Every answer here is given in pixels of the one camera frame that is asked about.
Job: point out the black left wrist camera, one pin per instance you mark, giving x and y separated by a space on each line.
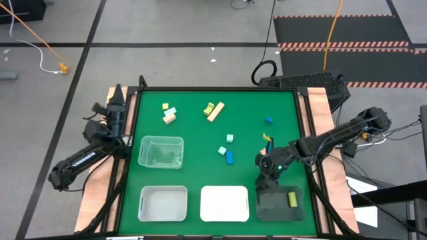
99 108

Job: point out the dark plastic bin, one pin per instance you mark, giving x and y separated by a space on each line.
273 206

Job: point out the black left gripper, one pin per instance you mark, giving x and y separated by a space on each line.
116 115

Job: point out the yellow-green arch block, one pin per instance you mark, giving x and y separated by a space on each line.
209 108

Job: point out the small yellow cube block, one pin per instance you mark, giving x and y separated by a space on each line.
165 106

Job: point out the long natural wood plank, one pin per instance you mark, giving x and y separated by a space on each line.
215 111

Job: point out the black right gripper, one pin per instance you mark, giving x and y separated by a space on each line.
273 161

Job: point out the white plastic bin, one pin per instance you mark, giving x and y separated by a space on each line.
224 203

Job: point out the blue rectangular block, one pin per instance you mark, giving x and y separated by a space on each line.
229 157

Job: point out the clear plastic bin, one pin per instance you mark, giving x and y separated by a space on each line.
144 150

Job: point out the black perforated computer tower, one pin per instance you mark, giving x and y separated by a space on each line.
307 81

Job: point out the short natural wood block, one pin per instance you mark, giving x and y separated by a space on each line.
169 118

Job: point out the black stand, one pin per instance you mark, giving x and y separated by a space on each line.
393 193

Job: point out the grey flat object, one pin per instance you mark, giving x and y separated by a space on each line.
8 75

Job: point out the green table mat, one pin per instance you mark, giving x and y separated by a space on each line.
200 173

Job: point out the mint cube block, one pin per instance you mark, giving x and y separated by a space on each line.
229 138
222 150

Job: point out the black striped-edge floor mat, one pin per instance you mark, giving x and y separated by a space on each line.
367 30
367 66

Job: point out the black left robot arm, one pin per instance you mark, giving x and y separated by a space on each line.
76 163

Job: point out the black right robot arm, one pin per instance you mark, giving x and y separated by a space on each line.
333 133

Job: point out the dark grey pole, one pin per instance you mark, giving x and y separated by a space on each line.
423 133

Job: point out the black power adapter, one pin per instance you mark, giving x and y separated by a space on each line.
350 150

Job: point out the white paper sheet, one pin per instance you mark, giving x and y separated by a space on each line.
363 213

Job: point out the grey plastic bin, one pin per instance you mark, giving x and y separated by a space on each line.
162 203

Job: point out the black case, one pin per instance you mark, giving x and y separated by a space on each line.
20 10

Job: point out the black metal table frame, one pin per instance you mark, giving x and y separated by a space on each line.
217 89

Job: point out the yellow cylinder block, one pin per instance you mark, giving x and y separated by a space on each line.
293 199

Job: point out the mint rectangular block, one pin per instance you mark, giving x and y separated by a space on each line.
170 111

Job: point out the pale pink food piece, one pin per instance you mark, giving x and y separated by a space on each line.
263 151

